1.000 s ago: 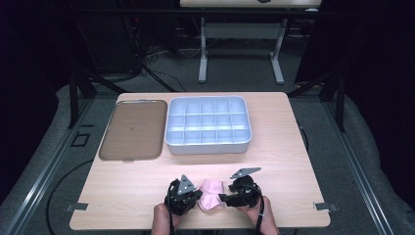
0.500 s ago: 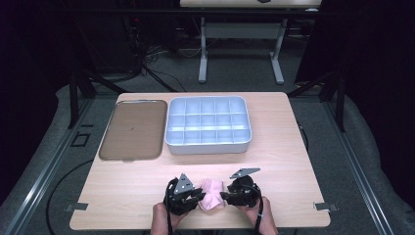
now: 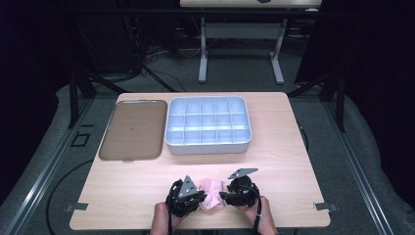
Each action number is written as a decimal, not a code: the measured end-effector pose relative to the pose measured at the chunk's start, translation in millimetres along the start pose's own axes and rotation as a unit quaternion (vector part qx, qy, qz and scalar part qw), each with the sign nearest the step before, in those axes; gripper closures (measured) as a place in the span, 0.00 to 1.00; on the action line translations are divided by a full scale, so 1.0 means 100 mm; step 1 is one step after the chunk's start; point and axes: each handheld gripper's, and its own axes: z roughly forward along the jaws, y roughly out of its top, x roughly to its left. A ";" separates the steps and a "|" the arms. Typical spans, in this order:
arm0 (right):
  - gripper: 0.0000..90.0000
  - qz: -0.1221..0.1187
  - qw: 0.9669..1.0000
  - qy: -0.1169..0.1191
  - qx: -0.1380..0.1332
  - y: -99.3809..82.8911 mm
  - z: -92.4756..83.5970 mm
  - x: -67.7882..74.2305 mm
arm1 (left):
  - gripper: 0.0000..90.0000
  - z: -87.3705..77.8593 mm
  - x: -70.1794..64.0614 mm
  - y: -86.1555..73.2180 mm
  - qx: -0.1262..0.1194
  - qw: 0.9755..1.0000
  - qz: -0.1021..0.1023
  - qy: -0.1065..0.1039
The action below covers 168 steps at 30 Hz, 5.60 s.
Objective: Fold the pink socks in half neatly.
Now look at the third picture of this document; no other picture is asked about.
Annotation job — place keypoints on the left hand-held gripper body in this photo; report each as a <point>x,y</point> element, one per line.
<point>182,199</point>

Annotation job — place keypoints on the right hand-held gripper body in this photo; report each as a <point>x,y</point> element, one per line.
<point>243,192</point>

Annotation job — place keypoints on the pink cloth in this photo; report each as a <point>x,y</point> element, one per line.
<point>212,194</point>

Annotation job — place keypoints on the person's left hand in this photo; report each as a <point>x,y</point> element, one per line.
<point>163,220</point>

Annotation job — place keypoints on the person's right hand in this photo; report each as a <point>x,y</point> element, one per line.
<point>264,218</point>

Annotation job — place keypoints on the white compartment box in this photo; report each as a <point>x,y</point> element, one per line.
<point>207,124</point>

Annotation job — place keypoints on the brown translucent lid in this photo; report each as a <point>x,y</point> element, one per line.
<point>133,130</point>

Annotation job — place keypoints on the black metal stand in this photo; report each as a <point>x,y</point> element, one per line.
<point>80,88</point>
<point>332,91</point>

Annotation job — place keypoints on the white-legged desk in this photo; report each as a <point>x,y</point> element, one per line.
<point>239,31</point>

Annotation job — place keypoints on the grey metal table bracket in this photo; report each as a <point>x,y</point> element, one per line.
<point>324,206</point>
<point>76,206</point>

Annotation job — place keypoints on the aluminium floor rail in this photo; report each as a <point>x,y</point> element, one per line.
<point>359,176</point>
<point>42,176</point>

